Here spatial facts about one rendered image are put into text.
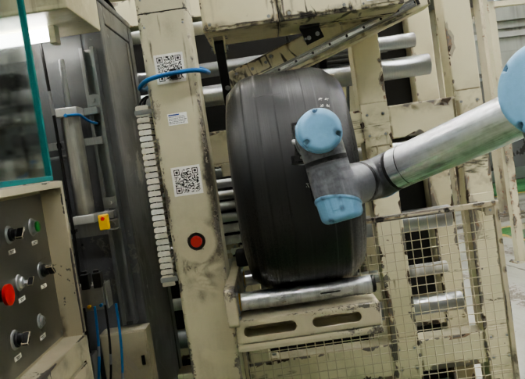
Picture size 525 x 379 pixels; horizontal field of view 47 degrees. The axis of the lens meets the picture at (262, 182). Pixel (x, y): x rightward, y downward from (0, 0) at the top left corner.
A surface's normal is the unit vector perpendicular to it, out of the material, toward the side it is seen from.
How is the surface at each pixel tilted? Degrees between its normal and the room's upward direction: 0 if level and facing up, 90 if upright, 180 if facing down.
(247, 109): 51
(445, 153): 110
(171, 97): 90
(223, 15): 90
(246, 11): 90
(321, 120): 83
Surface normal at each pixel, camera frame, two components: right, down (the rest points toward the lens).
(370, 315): -0.01, 0.05
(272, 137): -0.07, -0.35
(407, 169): -0.52, 0.45
